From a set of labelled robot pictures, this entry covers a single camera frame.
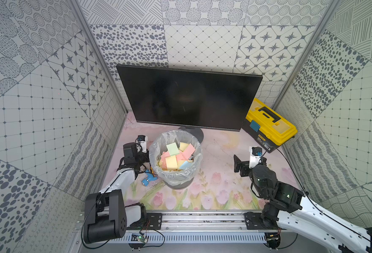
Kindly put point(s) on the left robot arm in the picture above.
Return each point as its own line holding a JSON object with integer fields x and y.
{"x": 106, "y": 216}

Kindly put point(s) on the pink sticky note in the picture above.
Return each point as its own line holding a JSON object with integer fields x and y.
{"x": 188, "y": 152}

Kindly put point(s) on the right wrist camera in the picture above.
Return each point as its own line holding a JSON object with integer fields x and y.
{"x": 255, "y": 156}

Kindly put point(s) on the yellow black toolbox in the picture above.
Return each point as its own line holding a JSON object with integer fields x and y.
{"x": 267, "y": 127}

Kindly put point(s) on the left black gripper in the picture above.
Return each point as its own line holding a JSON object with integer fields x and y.
{"x": 142, "y": 156}

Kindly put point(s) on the pile of discarded sticky notes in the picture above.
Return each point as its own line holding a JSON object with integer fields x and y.
{"x": 175, "y": 163}

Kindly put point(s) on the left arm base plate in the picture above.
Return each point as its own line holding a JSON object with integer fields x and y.
{"x": 149, "y": 221}

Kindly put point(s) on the aluminium mounting rail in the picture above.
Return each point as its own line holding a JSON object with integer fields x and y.
{"x": 232, "y": 221}

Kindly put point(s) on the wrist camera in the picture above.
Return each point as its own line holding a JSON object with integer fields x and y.
{"x": 255, "y": 156}
{"x": 142, "y": 143}

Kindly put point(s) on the green sticky note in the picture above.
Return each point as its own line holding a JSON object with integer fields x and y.
{"x": 173, "y": 149}

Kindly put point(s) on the round grey monitor stand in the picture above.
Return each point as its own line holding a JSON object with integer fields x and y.
{"x": 195, "y": 131}

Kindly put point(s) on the clear plastic bin liner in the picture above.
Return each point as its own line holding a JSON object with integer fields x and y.
{"x": 157, "y": 145}

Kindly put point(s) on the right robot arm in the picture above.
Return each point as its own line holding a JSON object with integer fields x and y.
{"x": 288, "y": 208}

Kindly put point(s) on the blue tape dispenser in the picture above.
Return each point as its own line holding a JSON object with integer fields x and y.
{"x": 150, "y": 177}

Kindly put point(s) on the controller board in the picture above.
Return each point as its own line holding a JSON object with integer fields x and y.
{"x": 138, "y": 241}
{"x": 273, "y": 240}

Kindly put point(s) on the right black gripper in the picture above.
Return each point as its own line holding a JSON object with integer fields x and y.
{"x": 244, "y": 165}

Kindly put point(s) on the mesh waste bin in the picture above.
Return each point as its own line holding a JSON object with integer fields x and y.
{"x": 177, "y": 180}

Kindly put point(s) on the left controller board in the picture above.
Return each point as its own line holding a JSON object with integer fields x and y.
{"x": 138, "y": 241}

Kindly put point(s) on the right controller board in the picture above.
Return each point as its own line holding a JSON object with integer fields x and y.
{"x": 273, "y": 240}

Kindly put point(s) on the black computer monitor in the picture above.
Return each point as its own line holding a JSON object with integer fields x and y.
{"x": 190, "y": 98}

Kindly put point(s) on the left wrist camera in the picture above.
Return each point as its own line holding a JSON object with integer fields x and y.
{"x": 142, "y": 143}

